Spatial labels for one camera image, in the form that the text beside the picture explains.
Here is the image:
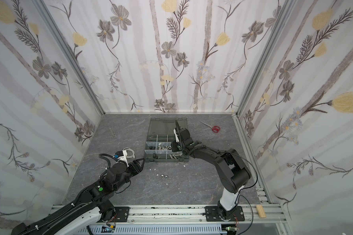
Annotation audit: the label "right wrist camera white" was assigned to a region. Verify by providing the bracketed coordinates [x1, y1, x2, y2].
[174, 129, 179, 143]

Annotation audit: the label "white perforated cable duct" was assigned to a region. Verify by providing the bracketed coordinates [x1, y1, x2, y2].
[89, 224, 227, 235]

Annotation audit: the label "aluminium mounting rail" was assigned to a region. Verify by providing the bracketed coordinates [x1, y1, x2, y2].
[51, 204, 292, 226]

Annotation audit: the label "grey plastic organizer box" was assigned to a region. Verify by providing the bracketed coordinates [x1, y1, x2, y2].
[144, 117, 189, 162]

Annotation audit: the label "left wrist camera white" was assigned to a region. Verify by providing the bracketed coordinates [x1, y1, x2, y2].
[114, 150, 128, 166]

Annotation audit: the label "wooden block on rail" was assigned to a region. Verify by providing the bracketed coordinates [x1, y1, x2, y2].
[256, 205, 267, 218]

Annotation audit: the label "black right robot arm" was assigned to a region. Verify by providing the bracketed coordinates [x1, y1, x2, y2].
[171, 123, 258, 220]

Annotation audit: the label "red handled scissors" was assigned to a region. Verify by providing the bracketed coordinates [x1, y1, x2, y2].
[201, 121, 221, 133]

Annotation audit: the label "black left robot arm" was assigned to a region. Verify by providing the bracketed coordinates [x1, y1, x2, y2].
[11, 151, 145, 235]

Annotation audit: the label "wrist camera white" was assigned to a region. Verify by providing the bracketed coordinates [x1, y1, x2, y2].
[114, 150, 128, 166]
[174, 129, 179, 143]

